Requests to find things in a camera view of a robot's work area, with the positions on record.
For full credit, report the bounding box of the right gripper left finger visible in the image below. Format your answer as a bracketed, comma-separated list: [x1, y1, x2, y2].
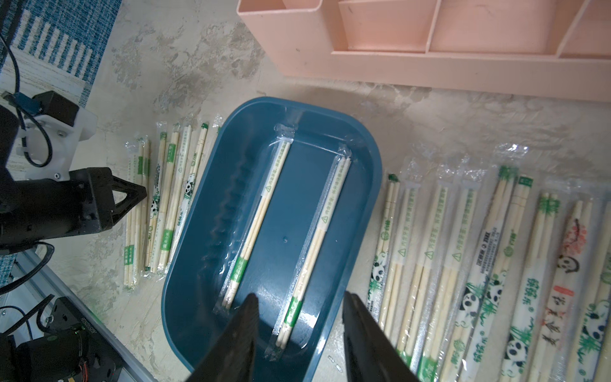
[186, 293, 259, 381]

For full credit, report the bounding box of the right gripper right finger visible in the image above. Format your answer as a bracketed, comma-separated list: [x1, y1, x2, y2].
[342, 291, 418, 381]

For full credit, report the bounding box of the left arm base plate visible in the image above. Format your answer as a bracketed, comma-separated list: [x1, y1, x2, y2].
[46, 297, 124, 381]

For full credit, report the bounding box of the chopsticks pair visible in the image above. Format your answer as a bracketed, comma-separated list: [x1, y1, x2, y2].
[439, 143, 529, 381]
[500, 180, 561, 381]
[566, 203, 610, 381]
[459, 174, 534, 381]
[379, 158, 423, 338]

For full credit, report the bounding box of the chopsticks plain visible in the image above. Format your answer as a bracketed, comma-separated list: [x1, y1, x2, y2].
[264, 143, 352, 361]
[213, 123, 297, 318]

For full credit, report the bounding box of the pink desktop file organizer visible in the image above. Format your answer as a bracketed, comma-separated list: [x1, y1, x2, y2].
[237, 0, 610, 102]

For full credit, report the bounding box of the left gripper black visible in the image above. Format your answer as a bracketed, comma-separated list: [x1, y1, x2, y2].
[1, 167, 147, 248]

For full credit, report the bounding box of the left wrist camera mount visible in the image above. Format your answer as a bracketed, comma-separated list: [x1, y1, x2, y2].
[3, 91, 98, 181]

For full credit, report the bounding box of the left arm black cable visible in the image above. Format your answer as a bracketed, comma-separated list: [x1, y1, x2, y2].
[0, 32, 53, 169]

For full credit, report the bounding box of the aluminium front rail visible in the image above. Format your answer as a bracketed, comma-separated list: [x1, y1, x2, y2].
[1, 250, 157, 381]

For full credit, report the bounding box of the chopsticks red panda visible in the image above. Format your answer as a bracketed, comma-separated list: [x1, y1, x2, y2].
[528, 193, 594, 381]

